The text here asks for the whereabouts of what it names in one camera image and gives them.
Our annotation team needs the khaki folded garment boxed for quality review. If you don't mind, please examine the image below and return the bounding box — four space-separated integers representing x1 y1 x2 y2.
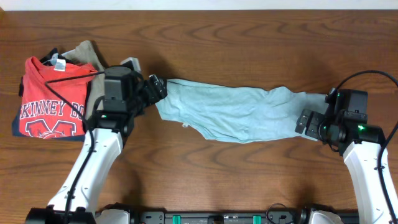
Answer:
62 40 108 121

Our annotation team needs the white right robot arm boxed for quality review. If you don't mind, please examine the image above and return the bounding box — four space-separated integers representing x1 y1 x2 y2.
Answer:
295 109 397 223

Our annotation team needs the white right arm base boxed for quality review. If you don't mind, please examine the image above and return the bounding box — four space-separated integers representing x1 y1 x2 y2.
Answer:
298 208 343 224

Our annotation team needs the navy folded garment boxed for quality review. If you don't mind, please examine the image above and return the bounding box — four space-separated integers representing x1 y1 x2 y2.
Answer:
12 49 97 141

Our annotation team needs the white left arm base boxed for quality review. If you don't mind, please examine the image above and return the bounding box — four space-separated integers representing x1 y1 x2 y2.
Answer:
95 203 131 224

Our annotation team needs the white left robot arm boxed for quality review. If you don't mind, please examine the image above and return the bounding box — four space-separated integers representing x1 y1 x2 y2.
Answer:
25 72 167 223

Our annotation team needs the red printed t-shirt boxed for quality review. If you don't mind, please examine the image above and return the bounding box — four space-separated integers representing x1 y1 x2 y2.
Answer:
18 57 97 139

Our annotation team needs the light blue t-shirt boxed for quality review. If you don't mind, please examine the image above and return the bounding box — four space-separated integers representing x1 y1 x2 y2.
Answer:
156 79 327 144

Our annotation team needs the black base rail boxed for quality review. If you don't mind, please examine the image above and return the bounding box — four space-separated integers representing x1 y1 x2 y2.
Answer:
139 210 304 224

